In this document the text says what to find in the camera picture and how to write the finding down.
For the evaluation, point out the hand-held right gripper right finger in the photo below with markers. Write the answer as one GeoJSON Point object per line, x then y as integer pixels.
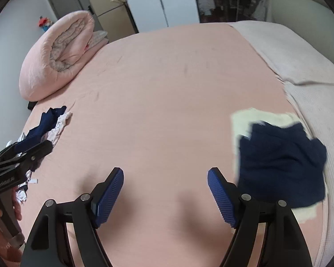
{"type": "Point", "coordinates": [221, 197]}

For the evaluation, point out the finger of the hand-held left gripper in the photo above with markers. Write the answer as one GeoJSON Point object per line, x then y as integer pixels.
{"type": "Point", "coordinates": [30, 148]}
{"type": "Point", "coordinates": [22, 167]}

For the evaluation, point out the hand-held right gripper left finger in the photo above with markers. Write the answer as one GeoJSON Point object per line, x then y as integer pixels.
{"type": "Point", "coordinates": [110, 197]}

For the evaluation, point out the pile of navy white clothes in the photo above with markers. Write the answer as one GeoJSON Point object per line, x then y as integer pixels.
{"type": "Point", "coordinates": [22, 196]}

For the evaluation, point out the navy skirt with white stripes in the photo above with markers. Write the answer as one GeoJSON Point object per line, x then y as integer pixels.
{"type": "Point", "coordinates": [281, 164]}

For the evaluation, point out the pale yellow cloth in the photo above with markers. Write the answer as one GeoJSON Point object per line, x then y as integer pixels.
{"type": "Point", "coordinates": [240, 123]}

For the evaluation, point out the person's left hand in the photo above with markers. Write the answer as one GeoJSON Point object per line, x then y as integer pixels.
{"type": "Point", "coordinates": [17, 203]}

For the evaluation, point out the small white sock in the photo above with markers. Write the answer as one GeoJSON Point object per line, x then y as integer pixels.
{"type": "Point", "coordinates": [59, 129]}

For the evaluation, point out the navy garment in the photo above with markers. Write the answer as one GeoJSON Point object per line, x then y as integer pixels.
{"type": "Point", "coordinates": [48, 118]}

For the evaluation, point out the black object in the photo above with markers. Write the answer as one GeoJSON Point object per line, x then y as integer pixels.
{"type": "Point", "coordinates": [31, 104]}

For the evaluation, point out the rolled pink quilt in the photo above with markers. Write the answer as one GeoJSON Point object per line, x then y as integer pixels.
{"type": "Point", "coordinates": [41, 69]}

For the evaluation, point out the bed with pink sheet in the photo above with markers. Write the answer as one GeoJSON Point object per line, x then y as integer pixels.
{"type": "Point", "coordinates": [169, 103]}

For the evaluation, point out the red hat plush toy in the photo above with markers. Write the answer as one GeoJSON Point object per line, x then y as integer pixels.
{"type": "Point", "coordinates": [44, 22]}

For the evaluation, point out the grey wardrobe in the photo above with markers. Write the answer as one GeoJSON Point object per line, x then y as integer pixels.
{"type": "Point", "coordinates": [66, 0]}

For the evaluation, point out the tan cabinet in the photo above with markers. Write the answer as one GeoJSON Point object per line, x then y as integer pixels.
{"type": "Point", "coordinates": [114, 16]}

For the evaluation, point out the dark open closet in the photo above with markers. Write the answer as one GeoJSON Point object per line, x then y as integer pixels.
{"type": "Point", "coordinates": [231, 0]}

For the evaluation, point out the white cushioned furniture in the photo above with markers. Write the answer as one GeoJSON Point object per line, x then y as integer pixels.
{"type": "Point", "coordinates": [303, 5]}

